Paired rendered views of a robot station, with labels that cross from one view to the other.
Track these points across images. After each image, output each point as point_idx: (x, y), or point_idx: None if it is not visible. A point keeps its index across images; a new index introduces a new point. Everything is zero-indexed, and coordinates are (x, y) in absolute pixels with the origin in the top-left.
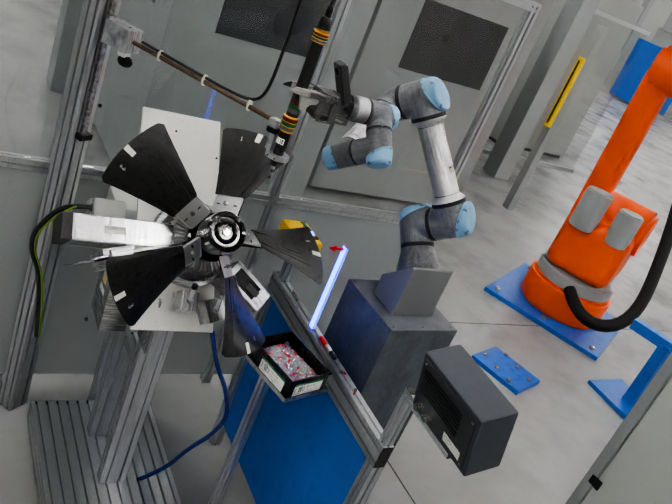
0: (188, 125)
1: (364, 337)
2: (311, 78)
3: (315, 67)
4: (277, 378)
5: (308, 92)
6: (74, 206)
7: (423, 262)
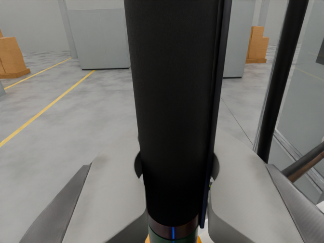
0: None
1: None
2: (143, 108)
3: (136, 19)
4: None
5: (96, 155)
6: (209, 185)
7: None
